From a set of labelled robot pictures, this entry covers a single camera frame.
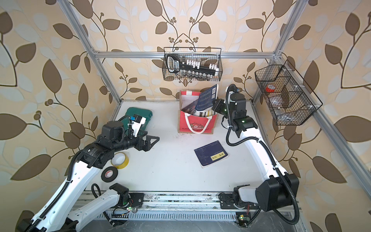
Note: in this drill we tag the red tape roll in basket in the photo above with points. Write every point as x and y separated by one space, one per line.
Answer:
270 88

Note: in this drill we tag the socket wrench set in basket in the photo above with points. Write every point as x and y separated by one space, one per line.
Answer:
189 65

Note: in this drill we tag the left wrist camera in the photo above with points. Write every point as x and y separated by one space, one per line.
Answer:
135 124

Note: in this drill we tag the black wire basket wall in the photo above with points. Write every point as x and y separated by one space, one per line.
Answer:
204 52
294 101

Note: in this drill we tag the green plastic tool case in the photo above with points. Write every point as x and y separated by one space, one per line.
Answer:
140 112

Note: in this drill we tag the yellow tape roll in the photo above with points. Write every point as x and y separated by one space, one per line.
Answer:
120 160

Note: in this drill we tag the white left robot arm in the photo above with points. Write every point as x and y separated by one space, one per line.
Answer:
57 215

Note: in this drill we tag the black wire basket right wall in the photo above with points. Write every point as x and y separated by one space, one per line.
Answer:
294 101

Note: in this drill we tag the red and burlap canvas bag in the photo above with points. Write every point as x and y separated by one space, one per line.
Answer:
192 124

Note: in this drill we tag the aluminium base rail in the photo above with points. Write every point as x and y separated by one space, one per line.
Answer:
181 206

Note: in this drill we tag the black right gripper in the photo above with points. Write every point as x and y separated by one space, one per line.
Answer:
217 107

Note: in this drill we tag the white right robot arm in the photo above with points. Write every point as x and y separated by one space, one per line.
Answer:
278 189

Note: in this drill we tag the dark book large white characters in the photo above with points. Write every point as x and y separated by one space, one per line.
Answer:
191 108

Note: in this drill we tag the black wire basket back wall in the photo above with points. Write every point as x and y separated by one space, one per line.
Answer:
204 52

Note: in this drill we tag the black tape roll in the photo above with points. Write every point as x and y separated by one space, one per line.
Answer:
109 174

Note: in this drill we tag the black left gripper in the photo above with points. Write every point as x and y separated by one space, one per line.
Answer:
139 146

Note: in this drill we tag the navy book yellow label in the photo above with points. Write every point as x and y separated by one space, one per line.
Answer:
206 99

